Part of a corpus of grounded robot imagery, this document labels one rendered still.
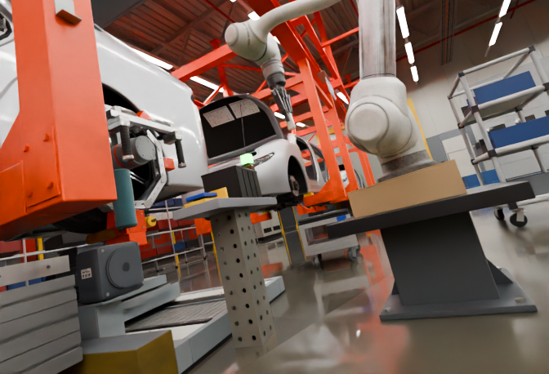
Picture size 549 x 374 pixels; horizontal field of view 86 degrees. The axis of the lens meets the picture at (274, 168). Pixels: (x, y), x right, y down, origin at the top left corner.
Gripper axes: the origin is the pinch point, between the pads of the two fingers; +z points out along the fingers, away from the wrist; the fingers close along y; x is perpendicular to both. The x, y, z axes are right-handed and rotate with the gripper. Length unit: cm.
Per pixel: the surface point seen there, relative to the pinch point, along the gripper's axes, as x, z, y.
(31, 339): 43, 46, -80
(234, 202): 10.0, 27.9, -36.6
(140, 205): 87, 10, -15
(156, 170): 93, -11, 5
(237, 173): 11.5, 17.9, -29.2
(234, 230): 16, 36, -33
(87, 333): 65, 53, -59
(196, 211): 17, 28, -47
